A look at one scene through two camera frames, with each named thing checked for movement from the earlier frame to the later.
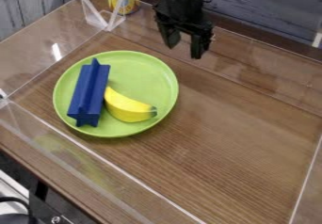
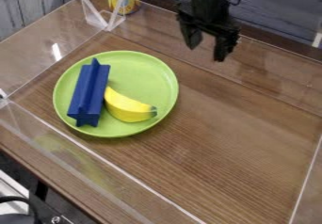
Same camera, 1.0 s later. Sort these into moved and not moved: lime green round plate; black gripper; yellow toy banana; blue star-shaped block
Moved: black gripper
Not moved: lime green round plate; blue star-shaped block; yellow toy banana
